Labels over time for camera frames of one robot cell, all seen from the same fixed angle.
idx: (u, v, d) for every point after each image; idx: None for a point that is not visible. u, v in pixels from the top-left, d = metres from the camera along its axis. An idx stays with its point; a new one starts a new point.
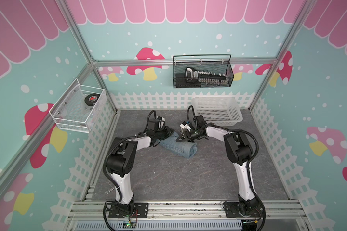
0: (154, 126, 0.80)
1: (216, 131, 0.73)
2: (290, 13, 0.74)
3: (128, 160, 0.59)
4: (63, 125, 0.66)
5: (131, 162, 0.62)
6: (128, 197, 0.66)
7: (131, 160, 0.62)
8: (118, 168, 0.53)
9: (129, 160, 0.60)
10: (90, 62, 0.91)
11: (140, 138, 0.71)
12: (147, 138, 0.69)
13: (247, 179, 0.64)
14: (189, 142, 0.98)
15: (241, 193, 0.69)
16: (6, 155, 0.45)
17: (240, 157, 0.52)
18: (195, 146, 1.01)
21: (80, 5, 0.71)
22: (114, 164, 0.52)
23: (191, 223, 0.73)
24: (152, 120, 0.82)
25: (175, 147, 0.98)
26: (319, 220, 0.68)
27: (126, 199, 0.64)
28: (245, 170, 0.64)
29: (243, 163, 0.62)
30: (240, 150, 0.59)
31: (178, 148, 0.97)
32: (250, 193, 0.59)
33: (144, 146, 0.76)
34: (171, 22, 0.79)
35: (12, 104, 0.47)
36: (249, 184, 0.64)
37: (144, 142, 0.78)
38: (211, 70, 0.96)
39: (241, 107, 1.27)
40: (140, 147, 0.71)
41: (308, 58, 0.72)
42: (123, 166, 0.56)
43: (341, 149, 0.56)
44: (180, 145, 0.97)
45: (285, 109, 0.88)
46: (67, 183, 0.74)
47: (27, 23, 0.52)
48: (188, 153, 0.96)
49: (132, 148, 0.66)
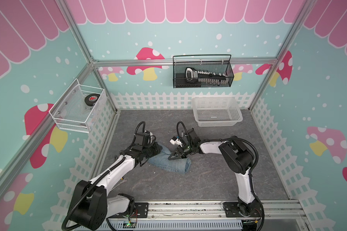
0: (143, 140, 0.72)
1: (210, 144, 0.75)
2: (290, 13, 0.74)
3: (96, 213, 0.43)
4: (63, 125, 0.66)
5: (103, 210, 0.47)
6: (124, 206, 0.63)
7: (101, 210, 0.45)
8: (85, 222, 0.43)
9: (99, 210, 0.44)
10: (90, 62, 0.91)
11: (115, 171, 0.47)
12: (127, 162, 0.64)
13: (249, 185, 0.63)
14: (182, 159, 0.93)
15: (241, 196, 0.68)
16: (6, 155, 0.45)
17: (243, 165, 0.58)
18: (190, 161, 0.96)
21: (80, 5, 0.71)
22: (81, 217, 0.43)
23: (191, 223, 0.73)
24: (140, 133, 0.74)
25: (169, 167, 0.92)
26: (318, 220, 0.68)
27: (124, 207, 0.64)
28: (247, 176, 0.61)
29: (246, 172, 0.60)
30: (241, 158, 0.57)
31: (172, 167, 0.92)
32: (250, 196, 0.65)
33: (127, 168, 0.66)
34: (171, 22, 0.79)
35: (12, 103, 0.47)
36: (250, 188, 0.64)
37: (124, 169, 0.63)
38: (211, 70, 0.96)
39: (241, 107, 1.27)
40: (119, 176, 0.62)
41: (308, 58, 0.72)
42: (90, 220, 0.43)
43: (341, 149, 0.56)
44: (174, 164, 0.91)
45: (286, 109, 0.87)
46: (67, 183, 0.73)
47: (27, 23, 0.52)
48: (182, 171, 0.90)
49: (98, 201, 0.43)
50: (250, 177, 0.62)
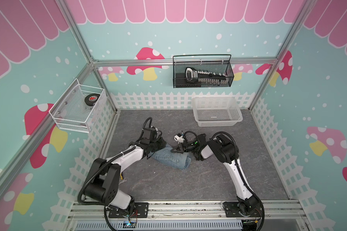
0: (151, 135, 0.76)
1: (206, 147, 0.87)
2: (290, 13, 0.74)
3: (109, 188, 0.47)
4: (63, 125, 0.66)
5: (114, 189, 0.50)
6: (125, 204, 0.65)
7: (113, 188, 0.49)
8: (98, 197, 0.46)
9: (112, 187, 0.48)
10: (90, 62, 0.91)
11: (127, 156, 0.52)
12: (136, 151, 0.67)
13: (240, 178, 0.66)
14: (185, 152, 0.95)
15: (239, 194, 0.70)
16: (6, 154, 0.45)
17: (228, 154, 0.64)
18: (190, 158, 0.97)
21: (80, 5, 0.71)
22: (93, 193, 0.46)
23: (191, 223, 0.73)
24: (148, 128, 0.81)
25: (170, 158, 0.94)
26: (318, 220, 0.68)
27: (125, 203, 0.64)
28: (235, 167, 0.66)
29: (232, 161, 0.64)
30: (226, 149, 0.65)
31: (173, 159, 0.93)
32: (245, 190, 0.66)
33: (135, 160, 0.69)
34: (171, 22, 0.79)
35: (12, 104, 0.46)
36: (244, 182, 0.65)
37: (135, 156, 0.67)
38: (211, 70, 0.96)
39: (241, 107, 1.27)
40: (128, 163, 0.54)
41: (308, 58, 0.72)
42: (103, 195, 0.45)
43: (341, 148, 0.56)
44: (176, 156, 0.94)
45: (286, 109, 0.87)
46: (67, 183, 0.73)
47: (27, 23, 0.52)
48: (183, 163, 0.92)
49: (114, 175, 0.55)
50: (238, 167, 0.64)
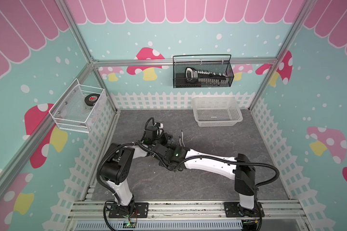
0: (153, 134, 0.77)
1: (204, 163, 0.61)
2: (290, 13, 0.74)
3: (123, 168, 0.49)
4: (63, 125, 0.66)
5: (126, 170, 0.52)
6: (126, 199, 0.64)
7: (126, 168, 0.52)
8: (112, 176, 0.48)
9: (125, 168, 0.51)
10: (90, 62, 0.91)
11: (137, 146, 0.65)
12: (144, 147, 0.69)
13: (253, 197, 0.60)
14: None
15: (241, 202, 0.69)
16: (6, 155, 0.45)
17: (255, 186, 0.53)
18: None
21: (80, 5, 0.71)
22: (108, 173, 0.49)
23: (191, 223, 0.73)
24: (150, 128, 0.78)
25: None
26: (318, 220, 0.68)
27: (127, 199, 0.65)
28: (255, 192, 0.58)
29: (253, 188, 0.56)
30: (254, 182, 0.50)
31: None
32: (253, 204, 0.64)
33: (141, 154, 0.67)
34: (171, 22, 0.79)
35: (12, 104, 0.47)
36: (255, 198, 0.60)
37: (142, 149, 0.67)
38: (211, 70, 0.96)
39: (241, 107, 1.27)
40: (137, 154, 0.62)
41: (308, 58, 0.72)
42: (116, 174, 0.48)
43: (341, 149, 0.56)
44: None
45: (286, 109, 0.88)
46: (67, 183, 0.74)
47: (27, 23, 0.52)
48: None
49: (128, 156, 0.51)
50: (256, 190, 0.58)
